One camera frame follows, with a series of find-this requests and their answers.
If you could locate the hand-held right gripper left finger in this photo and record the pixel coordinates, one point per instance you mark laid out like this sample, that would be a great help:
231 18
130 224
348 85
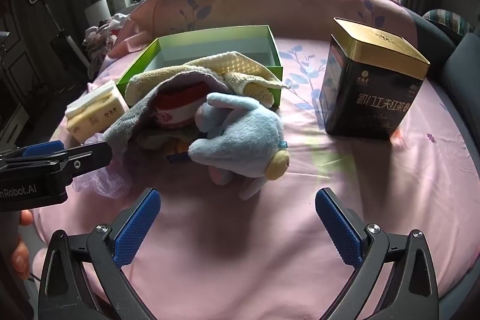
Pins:
137 230

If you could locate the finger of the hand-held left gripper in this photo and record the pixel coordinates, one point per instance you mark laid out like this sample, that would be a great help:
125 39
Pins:
41 148
88 157

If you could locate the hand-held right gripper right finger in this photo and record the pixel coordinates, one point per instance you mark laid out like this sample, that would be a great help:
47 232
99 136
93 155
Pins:
337 230

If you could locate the lavender mesh cloth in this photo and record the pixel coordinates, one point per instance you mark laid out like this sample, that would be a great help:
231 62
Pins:
103 179

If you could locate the grey quilted towel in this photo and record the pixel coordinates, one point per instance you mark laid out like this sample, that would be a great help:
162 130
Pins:
138 110

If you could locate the red and white cloth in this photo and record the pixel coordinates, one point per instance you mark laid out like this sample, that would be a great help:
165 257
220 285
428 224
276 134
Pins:
174 106

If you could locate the blue plush toy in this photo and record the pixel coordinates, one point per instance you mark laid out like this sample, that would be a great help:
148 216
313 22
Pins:
240 134

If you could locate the yellow and white towel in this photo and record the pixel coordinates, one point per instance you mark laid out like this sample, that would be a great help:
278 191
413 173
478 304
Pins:
243 70

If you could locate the green cardboard box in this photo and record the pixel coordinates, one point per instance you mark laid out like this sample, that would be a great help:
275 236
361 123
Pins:
262 42

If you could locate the person's left hand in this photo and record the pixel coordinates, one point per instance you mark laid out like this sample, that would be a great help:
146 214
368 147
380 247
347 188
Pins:
21 260

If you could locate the large yellow tissue pack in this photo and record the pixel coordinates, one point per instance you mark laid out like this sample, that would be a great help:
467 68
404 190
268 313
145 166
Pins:
93 113

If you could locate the pink printed tablecloth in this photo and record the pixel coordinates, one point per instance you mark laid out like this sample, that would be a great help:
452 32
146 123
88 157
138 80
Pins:
262 256

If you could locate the small yellow tissue pack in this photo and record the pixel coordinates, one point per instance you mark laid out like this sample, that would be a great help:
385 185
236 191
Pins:
178 153

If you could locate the black floor mop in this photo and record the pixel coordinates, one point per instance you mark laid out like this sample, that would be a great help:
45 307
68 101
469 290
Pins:
63 42

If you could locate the pile of clothes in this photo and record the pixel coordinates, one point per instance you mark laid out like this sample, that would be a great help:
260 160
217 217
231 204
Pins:
101 39

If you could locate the white cylindrical bin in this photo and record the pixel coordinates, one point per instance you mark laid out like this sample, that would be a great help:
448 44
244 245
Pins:
96 10

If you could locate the black and gold tea tin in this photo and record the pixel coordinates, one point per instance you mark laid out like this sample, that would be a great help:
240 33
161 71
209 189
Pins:
371 80

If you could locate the grey padded chair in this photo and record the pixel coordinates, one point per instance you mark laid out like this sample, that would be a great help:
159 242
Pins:
457 61

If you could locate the striped cushion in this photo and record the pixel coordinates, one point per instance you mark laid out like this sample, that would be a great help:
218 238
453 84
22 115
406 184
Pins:
448 20

